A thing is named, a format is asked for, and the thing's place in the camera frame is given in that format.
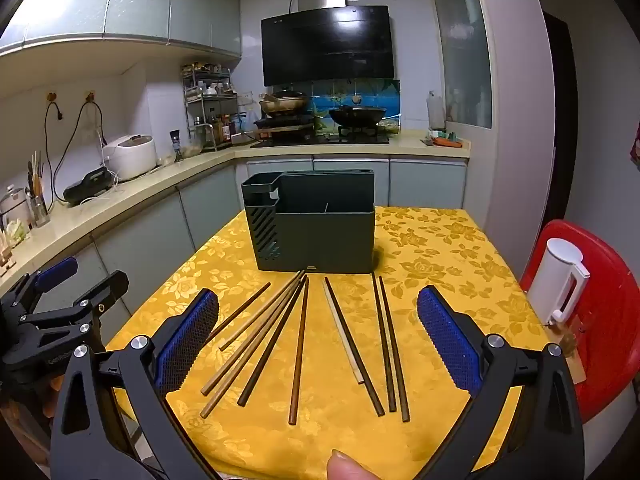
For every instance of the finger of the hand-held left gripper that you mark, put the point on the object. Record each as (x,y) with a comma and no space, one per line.
(107,287)
(55,271)

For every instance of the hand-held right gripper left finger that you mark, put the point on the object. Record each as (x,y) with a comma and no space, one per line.
(192,340)

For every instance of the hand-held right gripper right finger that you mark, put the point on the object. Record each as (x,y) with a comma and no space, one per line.
(445,340)

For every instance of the light wooden chopstick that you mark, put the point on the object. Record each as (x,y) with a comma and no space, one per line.
(250,321)
(240,348)
(225,385)

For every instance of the dark brown wooden chopstick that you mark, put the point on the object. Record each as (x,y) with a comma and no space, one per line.
(393,349)
(299,355)
(245,308)
(383,342)

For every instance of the black wooden chopstick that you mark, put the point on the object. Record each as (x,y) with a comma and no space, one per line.
(370,387)
(272,342)

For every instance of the dark green utensil holder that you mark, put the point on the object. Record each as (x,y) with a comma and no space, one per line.
(325,240)

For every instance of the metal utensil jar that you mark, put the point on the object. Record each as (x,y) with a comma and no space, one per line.
(40,212)

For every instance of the glass storage jar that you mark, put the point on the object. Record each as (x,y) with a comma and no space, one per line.
(15,215)

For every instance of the yellow floral tablecloth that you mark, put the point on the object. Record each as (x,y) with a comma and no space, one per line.
(440,250)

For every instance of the black countertop appliance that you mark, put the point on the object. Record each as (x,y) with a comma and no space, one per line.
(90,187)

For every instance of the pale wooden chopstick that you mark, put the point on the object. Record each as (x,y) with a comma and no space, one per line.
(355,370)

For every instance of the white mug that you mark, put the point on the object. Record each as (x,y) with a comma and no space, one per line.
(550,280)

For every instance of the grey-green base cabinets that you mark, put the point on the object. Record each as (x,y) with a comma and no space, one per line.
(210,210)

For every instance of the white rice cooker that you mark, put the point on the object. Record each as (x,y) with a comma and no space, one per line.
(132,157)

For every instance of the red plastic stool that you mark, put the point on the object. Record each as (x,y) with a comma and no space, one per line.
(610,310)

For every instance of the beige kitchen countertop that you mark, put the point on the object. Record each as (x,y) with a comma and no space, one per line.
(400,152)

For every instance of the orange and green small object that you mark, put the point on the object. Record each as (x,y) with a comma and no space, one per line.
(445,141)

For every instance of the metal spice rack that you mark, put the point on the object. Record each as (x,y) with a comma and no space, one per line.
(210,110)

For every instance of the black gas stove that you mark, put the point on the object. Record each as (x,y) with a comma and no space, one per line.
(360,137)

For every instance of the white paper towel roll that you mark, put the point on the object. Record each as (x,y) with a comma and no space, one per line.
(436,112)

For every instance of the black wok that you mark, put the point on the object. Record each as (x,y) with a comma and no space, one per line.
(357,116)

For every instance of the brass pan with lid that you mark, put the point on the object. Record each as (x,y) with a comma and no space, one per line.
(285,102)

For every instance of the blue backsplash picture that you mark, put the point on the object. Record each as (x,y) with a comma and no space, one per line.
(325,105)

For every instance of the frosted glass sliding door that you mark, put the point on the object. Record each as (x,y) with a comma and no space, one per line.
(460,35)

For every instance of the black range hood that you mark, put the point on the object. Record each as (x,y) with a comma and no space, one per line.
(325,45)

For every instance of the grey-green wall cabinets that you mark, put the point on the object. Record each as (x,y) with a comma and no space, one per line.
(125,0)

